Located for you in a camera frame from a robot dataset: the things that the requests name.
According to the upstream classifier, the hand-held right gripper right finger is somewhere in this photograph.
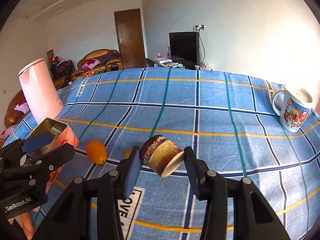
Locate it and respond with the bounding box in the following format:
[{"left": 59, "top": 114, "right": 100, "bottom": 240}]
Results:
[{"left": 184, "top": 147, "right": 292, "bottom": 240}]

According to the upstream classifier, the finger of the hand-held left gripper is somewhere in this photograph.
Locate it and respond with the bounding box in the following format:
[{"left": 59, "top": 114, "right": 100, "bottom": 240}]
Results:
[
  {"left": 25, "top": 142, "right": 76, "bottom": 180},
  {"left": 0, "top": 132, "right": 55, "bottom": 167}
]

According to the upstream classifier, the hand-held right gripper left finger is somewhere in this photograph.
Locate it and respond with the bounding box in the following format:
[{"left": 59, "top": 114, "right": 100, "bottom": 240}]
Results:
[{"left": 32, "top": 146, "right": 143, "bottom": 240}]

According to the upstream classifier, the pink metal tin box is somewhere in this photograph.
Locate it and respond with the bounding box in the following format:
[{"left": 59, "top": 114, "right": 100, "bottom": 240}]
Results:
[{"left": 26, "top": 118, "right": 80, "bottom": 213}]

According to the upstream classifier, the person's left hand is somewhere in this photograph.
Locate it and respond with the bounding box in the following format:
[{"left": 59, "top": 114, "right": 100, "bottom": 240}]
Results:
[{"left": 21, "top": 210, "right": 36, "bottom": 240}]

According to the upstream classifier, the floral cushion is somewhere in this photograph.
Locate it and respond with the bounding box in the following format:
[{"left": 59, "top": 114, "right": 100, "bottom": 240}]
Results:
[{"left": 14, "top": 101, "right": 31, "bottom": 112}]

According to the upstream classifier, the brown leather sofa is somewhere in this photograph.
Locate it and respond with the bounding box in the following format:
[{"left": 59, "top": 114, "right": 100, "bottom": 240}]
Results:
[{"left": 4, "top": 89, "right": 33, "bottom": 128}]

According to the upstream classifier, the pink electric kettle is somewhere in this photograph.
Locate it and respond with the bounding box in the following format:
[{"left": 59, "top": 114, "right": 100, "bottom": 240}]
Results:
[{"left": 19, "top": 58, "right": 64, "bottom": 125}]

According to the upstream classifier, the blue plaid tablecloth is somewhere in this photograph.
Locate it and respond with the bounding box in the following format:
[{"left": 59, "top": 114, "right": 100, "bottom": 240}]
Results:
[{"left": 0, "top": 67, "right": 320, "bottom": 240}]

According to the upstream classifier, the stack of dark chairs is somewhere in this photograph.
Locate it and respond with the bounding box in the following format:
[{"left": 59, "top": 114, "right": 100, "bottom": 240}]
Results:
[{"left": 50, "top": 59, "right": 75, "bottom": 79}]

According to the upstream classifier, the brown leather armchair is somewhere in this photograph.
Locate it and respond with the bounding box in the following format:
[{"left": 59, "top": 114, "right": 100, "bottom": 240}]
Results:
[{"left": 76, "top": 49, "right": 125, "bottom": 77}]

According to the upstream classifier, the white television stand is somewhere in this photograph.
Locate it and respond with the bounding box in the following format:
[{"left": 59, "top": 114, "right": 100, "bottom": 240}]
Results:
[{"left": 147, "top": 57, "right": 213, "bottom": 71}]

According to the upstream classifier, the white cartoon print mug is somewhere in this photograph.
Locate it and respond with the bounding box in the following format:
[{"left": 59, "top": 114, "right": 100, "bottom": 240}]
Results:
[{"left": 272, "top": 82, "right": 313, "bottom": 133}]

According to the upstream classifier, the black television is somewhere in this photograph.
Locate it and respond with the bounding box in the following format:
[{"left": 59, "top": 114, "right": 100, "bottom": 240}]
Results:
[{"left": 169, "top": 32, "right": 200, "bottom": 67}]

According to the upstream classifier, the dark brown door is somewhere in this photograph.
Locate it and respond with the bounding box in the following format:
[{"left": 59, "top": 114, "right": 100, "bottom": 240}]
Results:
[{"left": 114, "top": 8, "right": 146, "bottom": 69}]

